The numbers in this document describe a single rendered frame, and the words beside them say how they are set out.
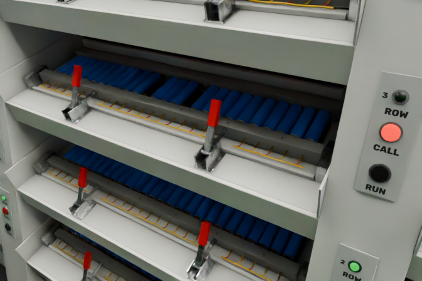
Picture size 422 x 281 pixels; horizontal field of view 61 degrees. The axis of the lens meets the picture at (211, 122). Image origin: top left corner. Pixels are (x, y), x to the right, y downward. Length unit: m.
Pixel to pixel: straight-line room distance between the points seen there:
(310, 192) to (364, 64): 0.17
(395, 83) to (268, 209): 0.21
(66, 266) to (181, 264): 0.36
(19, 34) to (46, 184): 0.31
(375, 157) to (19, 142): 0.67
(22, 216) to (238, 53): 0.64
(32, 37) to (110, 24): 0.29
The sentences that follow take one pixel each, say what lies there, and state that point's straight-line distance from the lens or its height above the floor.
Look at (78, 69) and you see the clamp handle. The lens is 0.63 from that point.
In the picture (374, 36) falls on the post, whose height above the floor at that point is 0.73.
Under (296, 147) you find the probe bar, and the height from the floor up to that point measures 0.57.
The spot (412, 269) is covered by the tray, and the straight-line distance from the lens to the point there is 0.45.
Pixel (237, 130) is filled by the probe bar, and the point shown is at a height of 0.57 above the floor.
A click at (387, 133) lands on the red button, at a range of 0.37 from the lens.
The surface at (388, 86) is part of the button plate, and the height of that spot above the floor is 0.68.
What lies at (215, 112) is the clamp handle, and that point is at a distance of 0.46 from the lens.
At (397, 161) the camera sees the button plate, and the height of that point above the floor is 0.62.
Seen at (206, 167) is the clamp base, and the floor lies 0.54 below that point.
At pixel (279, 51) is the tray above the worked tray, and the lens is 0.39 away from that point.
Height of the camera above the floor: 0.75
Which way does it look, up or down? 20 degrees down
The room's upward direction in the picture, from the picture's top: 5 degrees clockwise
